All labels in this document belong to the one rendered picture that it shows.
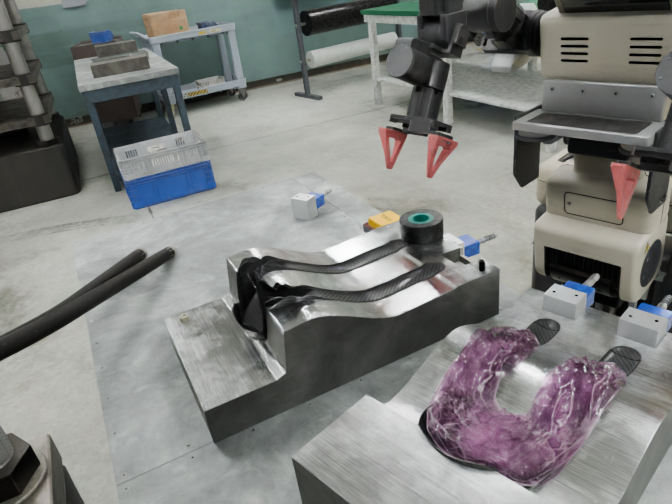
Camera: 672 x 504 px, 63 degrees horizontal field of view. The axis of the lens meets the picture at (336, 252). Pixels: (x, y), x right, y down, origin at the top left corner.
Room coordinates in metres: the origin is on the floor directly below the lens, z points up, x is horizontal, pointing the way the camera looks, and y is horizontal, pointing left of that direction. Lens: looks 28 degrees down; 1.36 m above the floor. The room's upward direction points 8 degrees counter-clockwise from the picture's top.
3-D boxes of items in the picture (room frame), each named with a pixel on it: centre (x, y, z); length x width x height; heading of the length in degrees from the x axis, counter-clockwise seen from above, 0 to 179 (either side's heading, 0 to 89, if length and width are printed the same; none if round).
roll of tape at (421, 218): (0.90, -0.16, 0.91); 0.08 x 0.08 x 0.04
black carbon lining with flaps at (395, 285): (0.76, 0.01, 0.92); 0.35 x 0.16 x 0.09; 114
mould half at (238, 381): (0.77, 0.02, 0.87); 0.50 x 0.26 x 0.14; 114
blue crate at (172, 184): (3.86, 1.14, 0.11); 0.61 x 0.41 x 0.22; 111
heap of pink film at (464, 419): (0.48, -0.20, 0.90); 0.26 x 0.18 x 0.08; 131
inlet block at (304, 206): (1.30, 0.03, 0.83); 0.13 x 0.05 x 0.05; 142
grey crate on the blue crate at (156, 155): (3.86, 1.14, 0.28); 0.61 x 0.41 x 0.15; 111
